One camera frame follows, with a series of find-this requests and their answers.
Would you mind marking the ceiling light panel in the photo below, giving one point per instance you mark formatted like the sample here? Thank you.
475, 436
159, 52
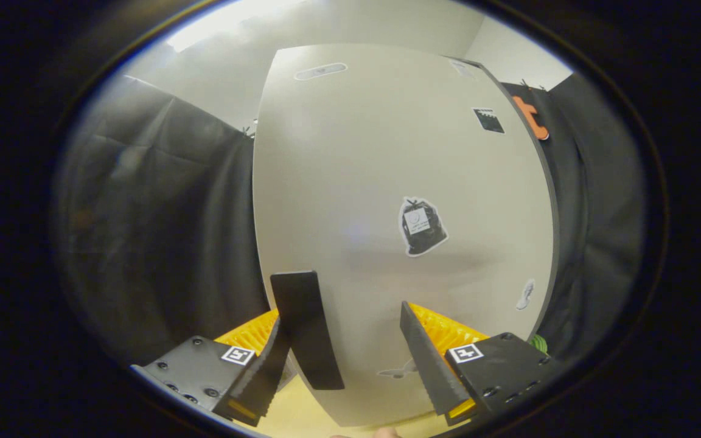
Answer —
216, 27

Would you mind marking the white shoe cabinet door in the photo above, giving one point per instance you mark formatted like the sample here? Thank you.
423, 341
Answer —
356, 152

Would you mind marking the grey shoe cabinet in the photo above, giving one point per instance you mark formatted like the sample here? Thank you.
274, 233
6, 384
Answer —
555, 231

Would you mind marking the black backdrop cloth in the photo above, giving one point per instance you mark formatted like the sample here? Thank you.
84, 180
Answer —
162, 213

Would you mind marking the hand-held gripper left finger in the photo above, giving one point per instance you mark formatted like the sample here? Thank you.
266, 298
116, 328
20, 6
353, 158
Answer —
262, 377

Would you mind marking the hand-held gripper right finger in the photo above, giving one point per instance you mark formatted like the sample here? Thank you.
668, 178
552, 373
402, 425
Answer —
429, 365

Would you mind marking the toy watermelon slice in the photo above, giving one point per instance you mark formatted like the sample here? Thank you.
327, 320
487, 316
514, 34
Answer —
540, 344

